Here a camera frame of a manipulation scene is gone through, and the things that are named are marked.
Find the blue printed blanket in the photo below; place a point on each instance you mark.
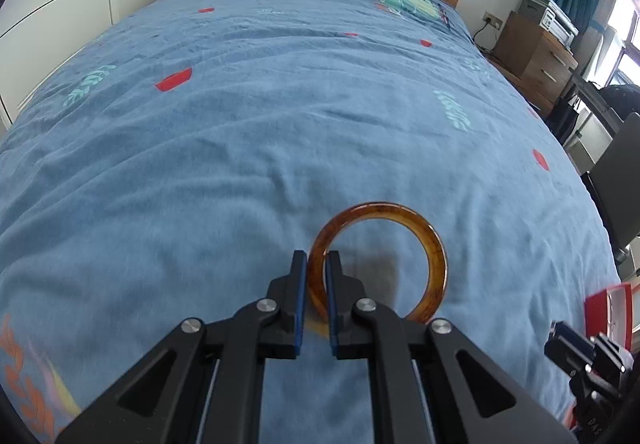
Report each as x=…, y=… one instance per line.
x=225, y=133

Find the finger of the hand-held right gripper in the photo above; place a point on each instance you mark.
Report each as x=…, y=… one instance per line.
x=567, y=358
x=570, y=335

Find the grey printer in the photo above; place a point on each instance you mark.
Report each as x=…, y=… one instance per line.
x=550, y=13

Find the grey desk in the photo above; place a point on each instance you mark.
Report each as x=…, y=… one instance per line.
x=597, y=101

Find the red cardboard box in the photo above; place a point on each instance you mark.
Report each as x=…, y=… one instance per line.
x=607, y=319

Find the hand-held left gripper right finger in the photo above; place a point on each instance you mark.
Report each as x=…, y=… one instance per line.
x=334, y=309

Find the wall socket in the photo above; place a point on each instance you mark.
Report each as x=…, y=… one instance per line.
x=492, y=20

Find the wooden drawer cabinet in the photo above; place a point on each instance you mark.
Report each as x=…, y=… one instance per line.
x=537, y=51

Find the grey chair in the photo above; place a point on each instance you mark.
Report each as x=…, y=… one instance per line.
x=620, y=163

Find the amber bangle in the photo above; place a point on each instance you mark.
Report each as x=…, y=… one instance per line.
x=439, y=269

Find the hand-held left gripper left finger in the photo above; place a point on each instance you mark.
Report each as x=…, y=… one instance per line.
x=299, y=304

